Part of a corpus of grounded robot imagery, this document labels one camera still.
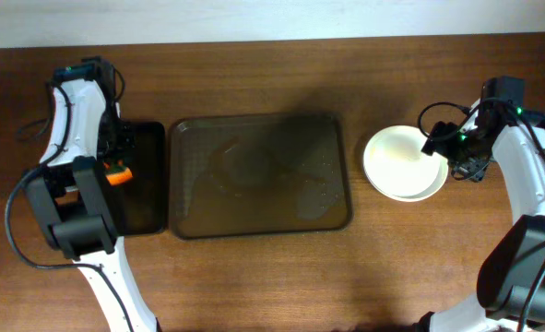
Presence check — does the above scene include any green and orange sponge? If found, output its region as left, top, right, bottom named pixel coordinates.
left=103, top=160, right=133, bottom=186

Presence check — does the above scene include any white plate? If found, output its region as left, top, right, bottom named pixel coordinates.
left=361, top=125, right=448, bottom=196
left=370, top=180, right=445, bottom=203

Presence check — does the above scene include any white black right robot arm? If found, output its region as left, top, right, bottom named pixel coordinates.
left=413, top=76, right=545, bottom=332

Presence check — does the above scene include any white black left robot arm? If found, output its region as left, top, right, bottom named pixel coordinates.
left=17, top=56, right=160, bottom=331

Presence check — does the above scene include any black rectangular tray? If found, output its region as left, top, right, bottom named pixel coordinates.
left=114, top=122, right=168, bottom=236

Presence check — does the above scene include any brown translucent serving tray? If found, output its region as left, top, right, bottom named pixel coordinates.
left=169, top=113, right=354, bottom=240

